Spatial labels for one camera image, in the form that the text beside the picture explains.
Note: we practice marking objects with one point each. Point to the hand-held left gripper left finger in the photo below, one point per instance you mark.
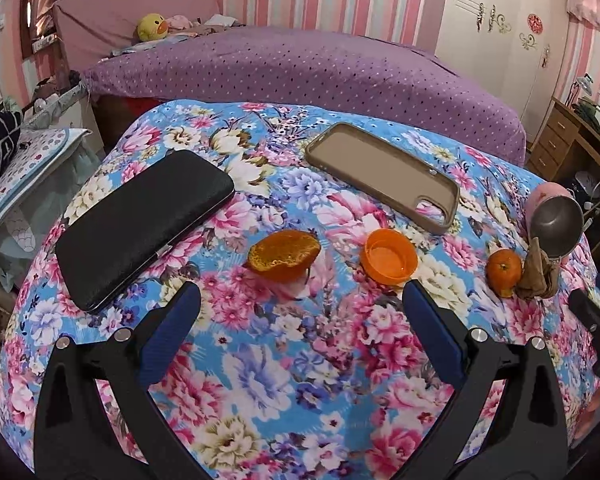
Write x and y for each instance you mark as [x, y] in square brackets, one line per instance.
[172, 330]

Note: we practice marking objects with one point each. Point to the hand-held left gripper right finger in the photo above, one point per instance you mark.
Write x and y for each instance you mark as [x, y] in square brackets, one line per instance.
[430, 330]

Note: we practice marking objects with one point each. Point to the orange peel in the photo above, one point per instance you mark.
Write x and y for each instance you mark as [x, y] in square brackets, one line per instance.
[280, 256]

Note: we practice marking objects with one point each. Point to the brown paper wrapper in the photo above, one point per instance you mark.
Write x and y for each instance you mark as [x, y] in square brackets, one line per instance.
[535, 275]

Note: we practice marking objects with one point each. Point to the pink metal cup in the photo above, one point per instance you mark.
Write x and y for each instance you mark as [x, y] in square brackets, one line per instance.
[557, 222]

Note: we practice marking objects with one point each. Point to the small orange plastic cup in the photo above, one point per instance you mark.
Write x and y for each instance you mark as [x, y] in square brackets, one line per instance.
[387, 255]

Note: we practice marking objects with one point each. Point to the tangerine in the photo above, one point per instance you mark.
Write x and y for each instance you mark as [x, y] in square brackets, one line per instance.
[504, 270]

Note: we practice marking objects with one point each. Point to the black wallet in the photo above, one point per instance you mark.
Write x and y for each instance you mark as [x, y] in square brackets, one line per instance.
[140, 225]

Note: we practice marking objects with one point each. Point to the floral cloth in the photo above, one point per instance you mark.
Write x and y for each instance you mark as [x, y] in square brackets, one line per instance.
[280, 385]

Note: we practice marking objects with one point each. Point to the wooden desk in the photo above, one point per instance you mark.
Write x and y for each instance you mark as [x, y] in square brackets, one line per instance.
[550, 135]

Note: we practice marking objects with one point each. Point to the brown phone case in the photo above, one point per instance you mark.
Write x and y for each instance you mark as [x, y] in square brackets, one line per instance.
[380, 170]

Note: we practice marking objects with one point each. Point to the desk lamp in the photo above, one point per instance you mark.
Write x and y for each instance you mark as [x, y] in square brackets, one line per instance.
[582, 85]

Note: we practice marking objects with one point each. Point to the cream wardrobe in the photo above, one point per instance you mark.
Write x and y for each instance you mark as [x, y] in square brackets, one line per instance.
[485, 60]

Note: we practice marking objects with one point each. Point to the red round sticker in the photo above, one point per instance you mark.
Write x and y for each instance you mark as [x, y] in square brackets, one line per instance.
[535, 22]

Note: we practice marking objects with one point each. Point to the purple dotted bedspread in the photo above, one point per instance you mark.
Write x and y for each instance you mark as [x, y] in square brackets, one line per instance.
[305, 70]

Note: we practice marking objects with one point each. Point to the yellow duck plush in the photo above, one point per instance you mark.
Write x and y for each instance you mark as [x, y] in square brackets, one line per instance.
[152, 27]

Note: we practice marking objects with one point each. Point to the pink plush toy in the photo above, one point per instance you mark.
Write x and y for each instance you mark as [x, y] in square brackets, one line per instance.
[179, 22]

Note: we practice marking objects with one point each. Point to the white power strip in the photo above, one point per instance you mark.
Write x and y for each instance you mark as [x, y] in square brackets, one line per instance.
[45, 42]

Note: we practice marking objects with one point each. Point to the pink headboard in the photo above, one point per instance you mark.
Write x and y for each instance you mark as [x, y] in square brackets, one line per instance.
[95, 25]

